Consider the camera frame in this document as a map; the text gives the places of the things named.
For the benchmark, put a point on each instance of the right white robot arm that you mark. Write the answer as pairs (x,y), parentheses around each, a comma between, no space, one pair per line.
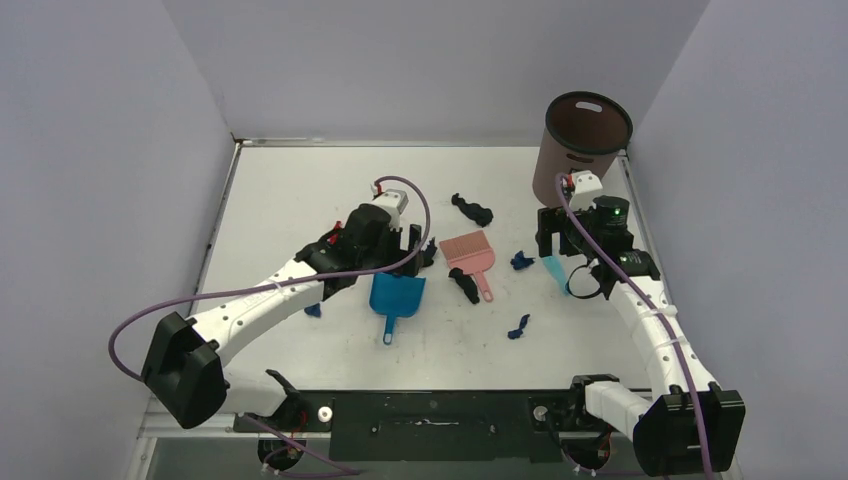
(691,424)

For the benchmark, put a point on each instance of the dark blue scrap near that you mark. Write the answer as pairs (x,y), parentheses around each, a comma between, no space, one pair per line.
(519,330)

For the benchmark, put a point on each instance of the dark blue scrap left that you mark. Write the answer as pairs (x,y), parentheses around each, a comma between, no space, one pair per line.
(314,311)

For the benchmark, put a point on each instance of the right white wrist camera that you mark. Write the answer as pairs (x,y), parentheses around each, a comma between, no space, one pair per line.
(585,187)

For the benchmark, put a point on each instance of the teal paper scrap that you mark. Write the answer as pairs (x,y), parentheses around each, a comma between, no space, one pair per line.
(555,269)

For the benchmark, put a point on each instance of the black paper scrap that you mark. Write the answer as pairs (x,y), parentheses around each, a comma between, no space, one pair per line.
(466,284)
(481,216)
(428,253)

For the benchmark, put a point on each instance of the black paper scrap centre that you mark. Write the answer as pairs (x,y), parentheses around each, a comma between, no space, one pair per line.
(466,284)

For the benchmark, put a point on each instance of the brown waste bin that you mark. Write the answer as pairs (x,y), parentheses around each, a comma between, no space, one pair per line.
(582,131)

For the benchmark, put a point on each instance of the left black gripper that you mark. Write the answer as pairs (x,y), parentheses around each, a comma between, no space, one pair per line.
(395,237)

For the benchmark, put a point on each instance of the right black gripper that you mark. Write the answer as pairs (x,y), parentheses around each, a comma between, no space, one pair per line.
(556,229)

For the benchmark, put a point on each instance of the blue dustpan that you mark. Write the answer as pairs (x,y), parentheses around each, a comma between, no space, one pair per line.
(394,297)

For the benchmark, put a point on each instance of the black paper scrap far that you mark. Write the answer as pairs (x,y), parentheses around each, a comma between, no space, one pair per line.
(481,216)

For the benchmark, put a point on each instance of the dark blue scrap right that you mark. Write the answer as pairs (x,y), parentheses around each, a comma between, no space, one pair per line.
(521,262)

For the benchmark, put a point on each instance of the pink hand brush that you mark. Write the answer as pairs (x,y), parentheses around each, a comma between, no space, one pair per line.
(473,254)

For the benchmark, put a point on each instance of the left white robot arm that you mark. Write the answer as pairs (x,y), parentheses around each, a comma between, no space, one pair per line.
(187,364)

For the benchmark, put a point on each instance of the black paper scrap left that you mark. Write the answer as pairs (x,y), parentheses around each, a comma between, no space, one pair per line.
(428,253)

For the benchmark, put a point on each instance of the dark blue scrap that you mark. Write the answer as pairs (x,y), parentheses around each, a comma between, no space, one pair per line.
(314,311)
(521,262)
(519,330)

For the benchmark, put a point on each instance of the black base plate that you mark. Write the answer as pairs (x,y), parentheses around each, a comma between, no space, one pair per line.
(441,425)

